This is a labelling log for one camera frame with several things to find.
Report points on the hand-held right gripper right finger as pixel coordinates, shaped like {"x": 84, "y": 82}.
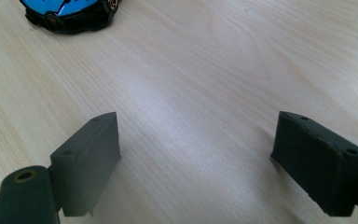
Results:
{"x": 320, "y": 165}

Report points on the blue and black toy car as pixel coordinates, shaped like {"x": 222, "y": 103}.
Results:
{"x": 65, "y": 14}

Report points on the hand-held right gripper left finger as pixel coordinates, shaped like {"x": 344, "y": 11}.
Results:
{"x": 85, "y": 161}

